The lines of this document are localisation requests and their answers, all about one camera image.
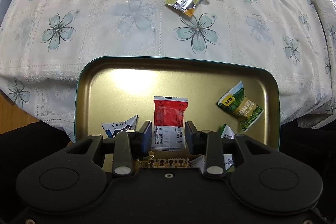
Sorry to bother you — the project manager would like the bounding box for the white green snack packet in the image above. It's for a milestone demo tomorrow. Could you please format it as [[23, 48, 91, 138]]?
[[189, 124, 235, 173]]

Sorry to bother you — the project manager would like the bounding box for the green pea snack packet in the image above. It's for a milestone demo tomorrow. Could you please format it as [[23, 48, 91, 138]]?
[[217, 81, 264, 132]]

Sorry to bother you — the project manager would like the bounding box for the white floral tablecloth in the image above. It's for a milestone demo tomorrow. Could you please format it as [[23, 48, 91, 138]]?
[[1, 0, 335, 135]]

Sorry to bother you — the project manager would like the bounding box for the white blue snack packet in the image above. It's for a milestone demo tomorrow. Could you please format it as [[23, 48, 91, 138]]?
[[102, 115, 138, 138]]

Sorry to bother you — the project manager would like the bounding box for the gold metal tin tray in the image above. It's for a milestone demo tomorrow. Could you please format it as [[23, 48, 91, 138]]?
[[75, 57, 280, 149]]

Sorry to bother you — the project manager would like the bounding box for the yellow brown patterned snack packet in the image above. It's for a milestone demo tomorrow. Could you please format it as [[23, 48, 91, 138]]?
[[135, 151, 190, 168]]

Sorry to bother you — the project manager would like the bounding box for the red white snack packet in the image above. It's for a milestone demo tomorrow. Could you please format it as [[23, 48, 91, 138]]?
[[151, 96, 188, 152]]

